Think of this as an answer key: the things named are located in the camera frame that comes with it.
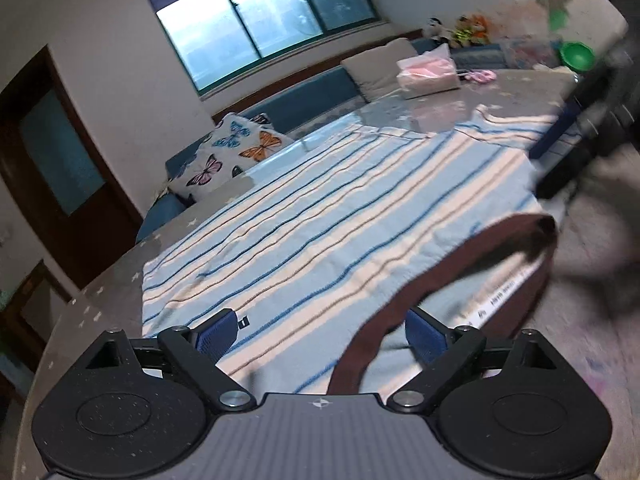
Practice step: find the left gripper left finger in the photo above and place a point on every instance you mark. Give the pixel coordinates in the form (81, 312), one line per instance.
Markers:
(193, 353)

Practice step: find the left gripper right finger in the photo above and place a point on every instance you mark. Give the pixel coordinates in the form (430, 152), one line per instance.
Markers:
(447, 356)

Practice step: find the blue striped knit garment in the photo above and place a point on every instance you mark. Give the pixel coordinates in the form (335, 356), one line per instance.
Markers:
(310, 253)

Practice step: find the green plastic bowl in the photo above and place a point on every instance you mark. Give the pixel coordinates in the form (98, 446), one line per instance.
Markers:
(577, 56)

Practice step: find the pink hair scrunchie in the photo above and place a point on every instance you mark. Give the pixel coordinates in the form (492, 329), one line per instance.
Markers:
(480, 76)

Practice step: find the blue sofa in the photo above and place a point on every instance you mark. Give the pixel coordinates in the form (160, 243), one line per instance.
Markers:
(295, 112)

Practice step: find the colourful plush toys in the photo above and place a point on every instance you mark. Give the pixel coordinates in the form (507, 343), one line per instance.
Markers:
(470, 31)

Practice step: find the pink tissue pack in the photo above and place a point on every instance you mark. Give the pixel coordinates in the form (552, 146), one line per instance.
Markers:
(431, 72)

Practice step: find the panda plush toy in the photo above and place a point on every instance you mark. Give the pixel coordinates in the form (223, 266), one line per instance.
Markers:
(436, 31)

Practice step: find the butterfly print pillow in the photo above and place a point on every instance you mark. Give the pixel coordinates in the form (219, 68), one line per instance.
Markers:
(233, 147)

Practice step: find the dark wooden door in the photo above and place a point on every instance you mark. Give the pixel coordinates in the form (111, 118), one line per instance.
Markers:
(58, 178)

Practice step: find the beige cushion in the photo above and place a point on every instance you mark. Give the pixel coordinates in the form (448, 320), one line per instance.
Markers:
(375, 71)

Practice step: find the green framed window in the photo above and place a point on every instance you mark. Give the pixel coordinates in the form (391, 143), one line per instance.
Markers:
(218, 39)

